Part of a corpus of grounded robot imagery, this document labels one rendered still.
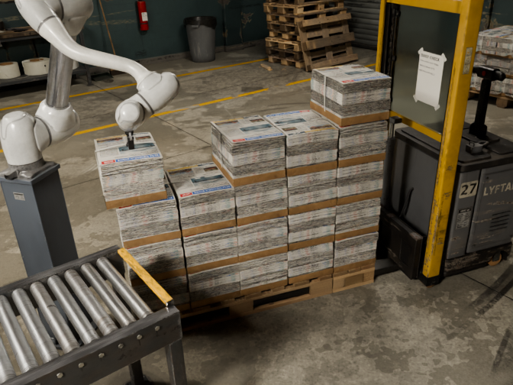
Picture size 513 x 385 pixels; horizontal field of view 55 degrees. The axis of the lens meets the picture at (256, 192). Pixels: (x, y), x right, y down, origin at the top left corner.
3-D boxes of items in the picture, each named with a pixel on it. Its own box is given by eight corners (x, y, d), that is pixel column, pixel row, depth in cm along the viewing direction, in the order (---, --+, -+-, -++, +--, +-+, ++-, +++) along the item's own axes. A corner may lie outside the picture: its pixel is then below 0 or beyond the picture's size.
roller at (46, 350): (24, 285, 187) (11, 287, 184) (64, 357, 153) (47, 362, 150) (24, 296, 189) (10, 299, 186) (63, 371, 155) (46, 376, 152)
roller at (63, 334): (40, 291, 192) (43, 279, 191) (82, 363, 158) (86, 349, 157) (27, 291, 189) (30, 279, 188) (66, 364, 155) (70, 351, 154)
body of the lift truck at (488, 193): (381, 229, 366) (391, 127, 330) (443, 215, 382) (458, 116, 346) (441, 283, 308) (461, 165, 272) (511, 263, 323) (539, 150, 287)
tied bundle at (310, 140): (262, 153, 289) (261, 114, 278) (308, 145, 296) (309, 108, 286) (286, 178, 256) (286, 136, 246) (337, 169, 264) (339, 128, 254)
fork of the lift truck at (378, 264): (239, 299, 295) (239, 293, 293) (391, 261, 324) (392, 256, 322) (244, 309, 286) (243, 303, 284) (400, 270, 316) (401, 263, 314)
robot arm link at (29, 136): (-2, 162, 228) (-15, 116, 219) (31, 148, 243) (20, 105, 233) (21, 168, 221) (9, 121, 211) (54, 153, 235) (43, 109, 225)
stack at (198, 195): (132, 300, 301) (109, 177, 264) (306, 260, 334) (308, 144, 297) (140, 343, 268) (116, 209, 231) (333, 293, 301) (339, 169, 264)
